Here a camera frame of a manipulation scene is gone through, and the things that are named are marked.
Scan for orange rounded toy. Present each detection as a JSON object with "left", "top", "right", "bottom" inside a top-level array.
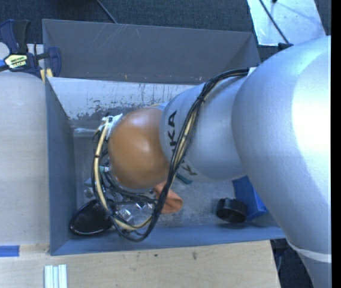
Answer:
[{"left": 153, "top": 182, "right": 184, "bottom": 215}]

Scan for black sunglasses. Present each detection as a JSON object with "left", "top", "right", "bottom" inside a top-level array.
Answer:
[{"left": 69, "top": 199, "right": 114, "bottom": 237}]

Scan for black ribbed round cap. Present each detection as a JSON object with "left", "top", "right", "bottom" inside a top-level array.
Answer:
[{"left": 216, "top": 197, "right": 248, "bottom": 224}]

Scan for blue block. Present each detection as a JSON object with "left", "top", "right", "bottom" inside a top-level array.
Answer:
[{"left": 231, "top": 175, "right": 269, "bottom": 221}]

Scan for pale wood board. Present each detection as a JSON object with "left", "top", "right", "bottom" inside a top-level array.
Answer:
[{"left": 0, "top": 43, "right": 52, "bottom": 247}]

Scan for grey metal bin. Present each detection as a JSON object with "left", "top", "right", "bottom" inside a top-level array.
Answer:
[{"left": 41, "top": 18, "right": 288, "bottom": 257}]

